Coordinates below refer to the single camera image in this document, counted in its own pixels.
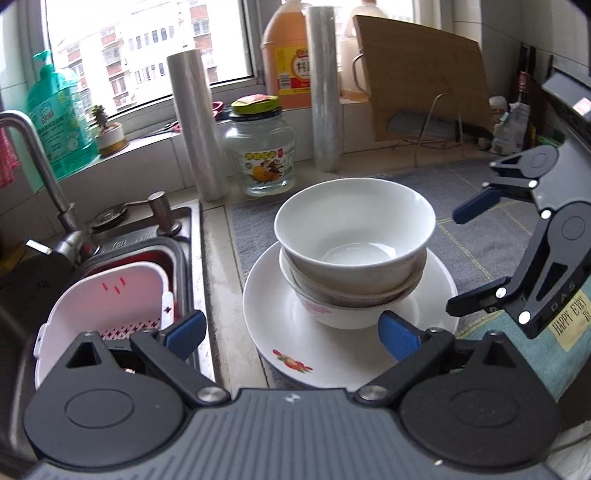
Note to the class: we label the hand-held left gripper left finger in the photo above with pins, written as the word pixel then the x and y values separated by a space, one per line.
pixel 184 332

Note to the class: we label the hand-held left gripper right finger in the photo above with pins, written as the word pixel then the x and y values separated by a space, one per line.
pixel 399 337

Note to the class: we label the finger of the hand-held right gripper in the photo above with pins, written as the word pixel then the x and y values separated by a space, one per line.
pixel 475 304
pixel 475 205

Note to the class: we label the white pink flower bowl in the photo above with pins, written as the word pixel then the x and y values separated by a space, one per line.
pixel 369 301

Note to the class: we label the white fruit print plate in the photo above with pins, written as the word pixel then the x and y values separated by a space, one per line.
pixel 277 323

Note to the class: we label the grey checked towel mat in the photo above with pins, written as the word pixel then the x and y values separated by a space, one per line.
pixel 485 221

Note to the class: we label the stainless steel sink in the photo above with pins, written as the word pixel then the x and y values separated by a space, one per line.
pixel 196 277

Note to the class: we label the white blue seasoning bag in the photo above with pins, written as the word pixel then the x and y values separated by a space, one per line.
pixel 508 134

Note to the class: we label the red plastic basin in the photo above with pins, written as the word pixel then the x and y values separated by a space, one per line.
pixel 129 261

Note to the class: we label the white plastic basket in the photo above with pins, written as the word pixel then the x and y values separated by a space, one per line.
pixel 92 304

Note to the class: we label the dark sauce bottle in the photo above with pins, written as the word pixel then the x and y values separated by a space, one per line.
pixel 524 87

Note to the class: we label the bamboo cutting board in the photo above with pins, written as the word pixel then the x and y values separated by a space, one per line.
pixel 415 69

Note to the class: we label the clear plastic wrap roll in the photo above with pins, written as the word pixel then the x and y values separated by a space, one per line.
pixel 194 124
pixel 325 92

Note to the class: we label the pale oil bottle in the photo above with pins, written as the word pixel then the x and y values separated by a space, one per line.
pixel 348 60

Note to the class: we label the glass jar with green lid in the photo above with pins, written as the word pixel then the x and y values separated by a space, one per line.
pixel 258 152

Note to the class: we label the small potted plant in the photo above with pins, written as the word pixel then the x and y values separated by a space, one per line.
pixel 111 138

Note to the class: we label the metal kitchen faucet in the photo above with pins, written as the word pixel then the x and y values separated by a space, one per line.
pixel 46 170

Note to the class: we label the green detergent bottle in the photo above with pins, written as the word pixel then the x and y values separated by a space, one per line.
pixel 60 134

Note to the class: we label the orange cooking oil bottle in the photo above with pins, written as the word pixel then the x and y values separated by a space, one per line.
pixel 286 46

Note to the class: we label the pink cloth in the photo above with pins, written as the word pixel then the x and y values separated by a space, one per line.
pixel 7 157

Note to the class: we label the window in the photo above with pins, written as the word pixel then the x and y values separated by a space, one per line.
pixel 138 46

